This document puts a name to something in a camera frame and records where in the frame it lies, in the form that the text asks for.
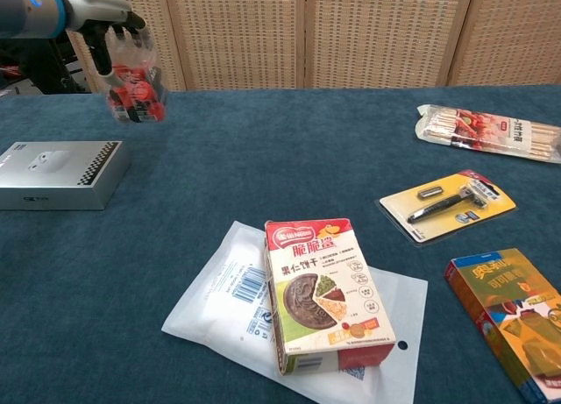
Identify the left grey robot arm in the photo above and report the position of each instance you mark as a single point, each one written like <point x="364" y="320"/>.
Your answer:
<point x="30" y="9"/>

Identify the black tripod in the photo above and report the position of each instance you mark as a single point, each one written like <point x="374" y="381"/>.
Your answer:
<point x="66" y="71"/>

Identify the white plastic pouch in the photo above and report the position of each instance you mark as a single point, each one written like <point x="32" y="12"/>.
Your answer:
<point x="219" y="307"/>

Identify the yellow razor blister pack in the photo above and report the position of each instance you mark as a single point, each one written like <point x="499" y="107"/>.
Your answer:
<point x="442" y="211"/>

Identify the orange yellow snack box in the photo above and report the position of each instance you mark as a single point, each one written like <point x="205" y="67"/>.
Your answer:
<point x="513" y="316"/>

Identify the bamboo skewers pack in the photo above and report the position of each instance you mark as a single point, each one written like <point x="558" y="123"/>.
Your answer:
<point x="482" y="130"/>

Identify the silver earbuds box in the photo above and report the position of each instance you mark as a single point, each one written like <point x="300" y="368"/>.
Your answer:
<point x="57" y="176"/>

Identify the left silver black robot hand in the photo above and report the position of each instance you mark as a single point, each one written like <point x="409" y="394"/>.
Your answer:
<point x="96" y="12"/>

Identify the small transparent box red capsules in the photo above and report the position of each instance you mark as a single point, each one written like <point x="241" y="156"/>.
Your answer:
<point x="140" y="93"/>

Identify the red white biscuit box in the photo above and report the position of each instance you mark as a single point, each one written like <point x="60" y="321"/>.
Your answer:
<point x="324" y="294"/>

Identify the blue felt table cover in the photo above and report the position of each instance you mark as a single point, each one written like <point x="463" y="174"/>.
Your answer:
<point x="263" y="158"/>

